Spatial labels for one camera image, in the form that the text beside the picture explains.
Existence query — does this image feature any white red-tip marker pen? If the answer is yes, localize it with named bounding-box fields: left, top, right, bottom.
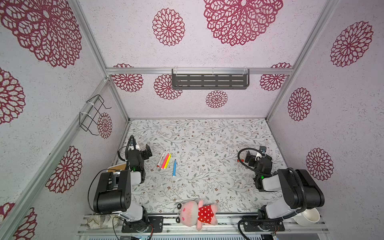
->
left=157, top=152, right=166, bottom=168

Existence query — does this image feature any pink highlighter pen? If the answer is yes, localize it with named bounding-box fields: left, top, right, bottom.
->
left=161, top=154, right=169, bottom=169

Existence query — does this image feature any yellow highlighter pen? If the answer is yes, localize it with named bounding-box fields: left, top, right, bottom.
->
left=163, top=154, right=172, bottom=169

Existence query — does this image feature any pink plush pig toy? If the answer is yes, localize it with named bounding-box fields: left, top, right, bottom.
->
left=176, top=200, right=218, bottom=231

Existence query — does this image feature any dark grey wall shelf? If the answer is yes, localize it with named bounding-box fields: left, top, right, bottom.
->
left=171, top=69, right=250, bottom=90

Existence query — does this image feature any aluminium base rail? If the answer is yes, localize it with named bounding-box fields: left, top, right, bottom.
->
left=75, top=213, right=330, bottom=238

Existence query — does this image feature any white cup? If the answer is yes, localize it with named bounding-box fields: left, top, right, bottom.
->
left=293, top=208, right=321, bottom=227

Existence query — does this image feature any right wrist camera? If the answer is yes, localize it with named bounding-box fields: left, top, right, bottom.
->
left=256, top=146, right=267, bottom=161

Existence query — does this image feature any white wooden-top box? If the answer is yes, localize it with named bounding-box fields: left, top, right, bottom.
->
left=107, top=163, right=127, bottom=173

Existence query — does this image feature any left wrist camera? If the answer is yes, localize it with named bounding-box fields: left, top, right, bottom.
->
left=127, top=135, right=141, bottom=151

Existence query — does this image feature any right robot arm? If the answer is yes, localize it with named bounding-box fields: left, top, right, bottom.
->
left=237, top=147, right=325, bottom=235

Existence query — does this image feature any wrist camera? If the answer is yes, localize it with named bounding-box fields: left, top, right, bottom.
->
left=127, top=135, right=141, bottom=151
left=256, top=146, right=267, bottom=161

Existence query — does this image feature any blue highlighter pen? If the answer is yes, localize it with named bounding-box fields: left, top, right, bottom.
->
left=173, top=160, right=178, bottom=177

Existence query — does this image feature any black wire wall rack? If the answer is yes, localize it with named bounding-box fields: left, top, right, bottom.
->
left=79, top=95, right=113, bottom=139

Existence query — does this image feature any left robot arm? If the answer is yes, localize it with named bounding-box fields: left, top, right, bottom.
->
left=90, top=144, right=153, bottom=233

